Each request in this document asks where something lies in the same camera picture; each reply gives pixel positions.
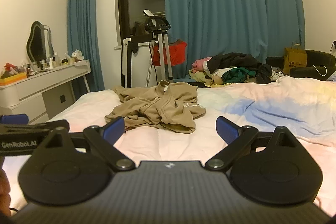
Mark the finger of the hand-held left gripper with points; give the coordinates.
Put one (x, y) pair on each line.
(14, 118)

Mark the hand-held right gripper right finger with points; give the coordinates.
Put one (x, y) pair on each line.
(226, 130)

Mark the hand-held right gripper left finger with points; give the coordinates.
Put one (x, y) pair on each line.
(115, 129)

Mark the beige sweatshirt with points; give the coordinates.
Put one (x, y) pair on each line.
(157, 108)

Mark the pile of clothes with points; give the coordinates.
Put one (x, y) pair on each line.
(236, 62)

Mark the person's left hand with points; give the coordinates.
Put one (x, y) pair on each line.
(3, 190)

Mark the pastel bed blanket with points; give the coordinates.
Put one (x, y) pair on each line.
(262, 113)

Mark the white dressing table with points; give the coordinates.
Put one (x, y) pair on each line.
(39, 87)

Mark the orange storage tray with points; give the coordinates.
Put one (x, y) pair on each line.
(11, 78)

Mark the green garment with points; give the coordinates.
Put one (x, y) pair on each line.
(235, 77)

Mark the pale yellow plush cloth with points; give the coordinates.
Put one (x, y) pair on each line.
(199, 77)

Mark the row of cosmetic bottles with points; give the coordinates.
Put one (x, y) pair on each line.
(51, 61)

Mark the folded black white treadmill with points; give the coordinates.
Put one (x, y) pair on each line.
(128, 61)

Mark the pink cloth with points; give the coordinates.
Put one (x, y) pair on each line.
(200, 62)

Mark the wavy vanity mirror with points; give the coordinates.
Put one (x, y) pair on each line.
(38, 43)

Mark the tissue box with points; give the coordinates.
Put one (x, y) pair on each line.
(76, 55)

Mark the red cloth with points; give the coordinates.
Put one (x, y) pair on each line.
(174, 53)

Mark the yellow paper bag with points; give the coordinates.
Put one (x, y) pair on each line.
(295, 60)

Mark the garment steamer stand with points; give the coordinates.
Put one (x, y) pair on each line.
(160, 37)

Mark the narrow blue curtain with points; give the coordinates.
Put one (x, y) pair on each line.
(84, 24)

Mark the black armchair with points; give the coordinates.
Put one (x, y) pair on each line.
(319, 61)

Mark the wide blue curtain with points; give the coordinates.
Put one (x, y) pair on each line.
(231, 8)

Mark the black wall socket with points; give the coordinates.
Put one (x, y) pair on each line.
(62, 98)
(334, 44)

